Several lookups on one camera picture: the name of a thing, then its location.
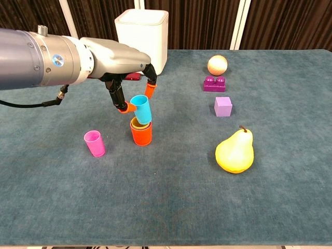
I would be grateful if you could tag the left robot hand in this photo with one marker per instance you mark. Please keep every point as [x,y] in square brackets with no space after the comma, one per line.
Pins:
[116,59]

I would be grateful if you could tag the cyan plastic cup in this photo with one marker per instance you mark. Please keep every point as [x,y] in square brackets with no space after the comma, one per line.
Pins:
[142,110]

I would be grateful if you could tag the yellow plastic cup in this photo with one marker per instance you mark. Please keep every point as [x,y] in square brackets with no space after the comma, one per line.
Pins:
[135,125]

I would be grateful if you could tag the pink plastic cup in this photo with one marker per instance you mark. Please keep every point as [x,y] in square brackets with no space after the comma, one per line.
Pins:
[96,147]

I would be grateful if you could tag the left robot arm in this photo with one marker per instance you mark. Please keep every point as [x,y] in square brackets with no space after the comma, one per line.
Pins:
[31,59]

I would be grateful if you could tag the red and white flat stick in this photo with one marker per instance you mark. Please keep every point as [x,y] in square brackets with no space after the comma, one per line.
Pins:
[133,76]

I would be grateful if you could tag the white square bin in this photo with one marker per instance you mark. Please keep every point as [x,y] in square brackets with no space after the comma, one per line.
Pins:
[145,33]

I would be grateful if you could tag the orange plastic cup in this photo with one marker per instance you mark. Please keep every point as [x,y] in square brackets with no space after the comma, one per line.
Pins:
[141,137]

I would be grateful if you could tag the dark brown pleated curtain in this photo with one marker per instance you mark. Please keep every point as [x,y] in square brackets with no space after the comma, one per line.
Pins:
[194,23]

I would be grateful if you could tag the peach coloured ball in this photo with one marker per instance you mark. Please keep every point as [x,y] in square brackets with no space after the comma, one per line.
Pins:
[217,65]

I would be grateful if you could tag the magenta building brick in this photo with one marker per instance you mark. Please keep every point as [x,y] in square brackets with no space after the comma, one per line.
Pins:
[214,86]

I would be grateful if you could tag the lilac cube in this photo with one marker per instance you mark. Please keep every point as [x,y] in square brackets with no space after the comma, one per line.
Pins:
[222,109]

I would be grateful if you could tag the teal tablecloth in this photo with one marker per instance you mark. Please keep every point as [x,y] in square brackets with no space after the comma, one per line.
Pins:
[166,202]

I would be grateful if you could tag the yellow toy pear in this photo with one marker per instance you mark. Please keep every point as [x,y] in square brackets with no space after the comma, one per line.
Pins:
[234,155]

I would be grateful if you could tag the white partition post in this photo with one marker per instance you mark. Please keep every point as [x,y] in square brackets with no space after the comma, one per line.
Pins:
[68,18]
[240,26]
[139,4]

